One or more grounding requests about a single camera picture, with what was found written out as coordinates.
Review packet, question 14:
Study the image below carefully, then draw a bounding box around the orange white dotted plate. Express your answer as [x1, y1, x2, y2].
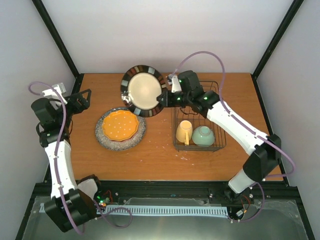
[102, 110, 139, 142]

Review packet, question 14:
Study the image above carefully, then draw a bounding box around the dark wire dish rack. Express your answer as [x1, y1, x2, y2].
[170, 79, 227, 152]

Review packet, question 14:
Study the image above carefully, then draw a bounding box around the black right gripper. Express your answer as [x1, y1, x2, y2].
[156, 90, 191, 108]

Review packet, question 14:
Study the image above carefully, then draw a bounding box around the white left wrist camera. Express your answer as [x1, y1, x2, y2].
[42, 82, 67, 100]

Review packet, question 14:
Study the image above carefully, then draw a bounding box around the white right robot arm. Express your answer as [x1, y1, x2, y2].
[157, 70, 281, 196]

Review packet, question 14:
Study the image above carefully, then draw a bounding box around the light blue slotted cable duct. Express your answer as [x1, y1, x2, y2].
[99, 204, 229, 217]

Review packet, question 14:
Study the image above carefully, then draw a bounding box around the speckled grey large plate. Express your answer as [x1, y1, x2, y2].
[95, 107, 147, 152]

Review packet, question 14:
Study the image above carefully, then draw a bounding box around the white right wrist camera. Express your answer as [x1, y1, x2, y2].
[167, 74, 182, 93]

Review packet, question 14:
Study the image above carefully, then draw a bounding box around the light green ceramic bowl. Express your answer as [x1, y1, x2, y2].
[191, 125, 216, 147]

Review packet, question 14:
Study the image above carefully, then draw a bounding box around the brown rimmed beige plate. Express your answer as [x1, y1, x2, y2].
[120, 65, 167, 118]

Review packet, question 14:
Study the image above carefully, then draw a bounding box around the black aluminium frame rail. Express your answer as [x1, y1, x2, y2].
[32, 181, 301, 203]

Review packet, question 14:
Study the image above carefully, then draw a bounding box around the yellow mug white inside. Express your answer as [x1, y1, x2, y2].
[175, 120, 193, 146]

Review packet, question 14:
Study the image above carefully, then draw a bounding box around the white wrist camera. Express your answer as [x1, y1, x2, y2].
[42, 82, 67, 100]
[167, 74, 182, 93]

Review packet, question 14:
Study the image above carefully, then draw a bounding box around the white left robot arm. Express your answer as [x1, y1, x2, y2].
[31, 83, 104, 235]

